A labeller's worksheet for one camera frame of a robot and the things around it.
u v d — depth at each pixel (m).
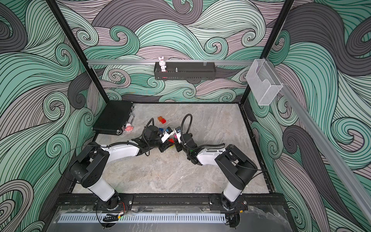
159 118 1.10
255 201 0.74
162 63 0.89
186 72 0.94
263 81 0.78
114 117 1.06
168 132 0.78
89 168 0.45
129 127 1.01
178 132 0.78
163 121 1.07
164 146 0.79
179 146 0.81
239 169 0.45
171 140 0.87
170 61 0.93
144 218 0.76
